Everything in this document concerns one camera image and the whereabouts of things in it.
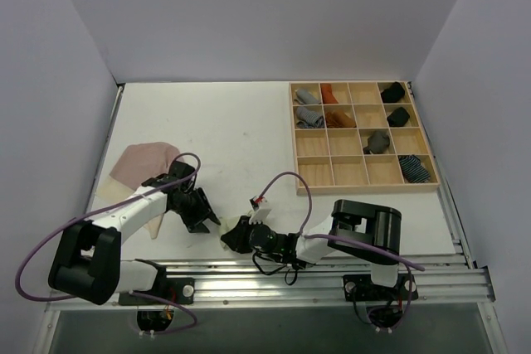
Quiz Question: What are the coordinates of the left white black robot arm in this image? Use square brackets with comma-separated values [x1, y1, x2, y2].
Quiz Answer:
[48, 160, 220, 305]

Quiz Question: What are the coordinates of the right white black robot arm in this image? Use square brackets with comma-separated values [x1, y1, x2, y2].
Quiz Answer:
[220, 198, 402, 298]

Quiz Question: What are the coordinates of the pink underwear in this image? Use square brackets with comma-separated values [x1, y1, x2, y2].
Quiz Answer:
[96, 142, 180, 241]

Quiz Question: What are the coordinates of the grey striped rolled cloth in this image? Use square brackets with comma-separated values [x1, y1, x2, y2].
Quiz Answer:
[295, 107, 325, 129]

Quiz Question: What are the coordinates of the wooden compartment tray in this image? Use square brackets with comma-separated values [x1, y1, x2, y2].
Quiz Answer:
[289, 80, 440, 195]

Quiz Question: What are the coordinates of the orange rolled cloth lower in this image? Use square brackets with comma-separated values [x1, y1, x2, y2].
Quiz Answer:
[325, 110, 356, 129]

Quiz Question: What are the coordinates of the orange rolled cloth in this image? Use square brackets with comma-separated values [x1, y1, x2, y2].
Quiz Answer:
[325, 110, 356, 129]
[320, 83, 338, 104]

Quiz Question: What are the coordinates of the orange rolled cloth upper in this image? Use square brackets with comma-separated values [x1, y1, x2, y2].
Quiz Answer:
[320, 83, 338, 104]

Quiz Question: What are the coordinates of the dark grey rolled cloth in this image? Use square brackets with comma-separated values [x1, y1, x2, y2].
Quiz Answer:
[363, 131, 391, 154]

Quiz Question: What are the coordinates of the blue striped rolled cloth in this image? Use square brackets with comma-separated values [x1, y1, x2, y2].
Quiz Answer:
[398, 155, 431, 183]

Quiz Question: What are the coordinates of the black rolled cloth lower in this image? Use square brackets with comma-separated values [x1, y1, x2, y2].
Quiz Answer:
[387, 107, 411, 128]

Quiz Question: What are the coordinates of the black rolled cloth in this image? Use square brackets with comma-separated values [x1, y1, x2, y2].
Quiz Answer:
[378, 81, 406, 104]
[387, 107, 411, 128]

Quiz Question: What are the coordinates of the black rolled cloth upper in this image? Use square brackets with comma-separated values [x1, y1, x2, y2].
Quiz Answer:
[378, 81, 406, 104]

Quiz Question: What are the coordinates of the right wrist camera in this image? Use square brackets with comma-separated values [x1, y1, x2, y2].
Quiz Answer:
[248, 196, 278, 254]

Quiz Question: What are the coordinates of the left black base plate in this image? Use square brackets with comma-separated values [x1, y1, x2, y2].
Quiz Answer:
[118, 277, 195, 306]

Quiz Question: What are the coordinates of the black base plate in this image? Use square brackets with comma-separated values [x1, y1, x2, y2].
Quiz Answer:
[342, 273, 410, 302]
[118, 277, 195, 306]

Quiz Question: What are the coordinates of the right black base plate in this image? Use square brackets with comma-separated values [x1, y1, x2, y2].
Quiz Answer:
[342, 273, 410, 302]

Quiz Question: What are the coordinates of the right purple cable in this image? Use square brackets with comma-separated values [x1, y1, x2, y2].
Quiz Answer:
[256, 171, 425, 326]

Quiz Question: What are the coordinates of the aluminium frame rail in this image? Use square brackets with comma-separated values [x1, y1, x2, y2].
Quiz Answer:
[44, 245, 497, 313]

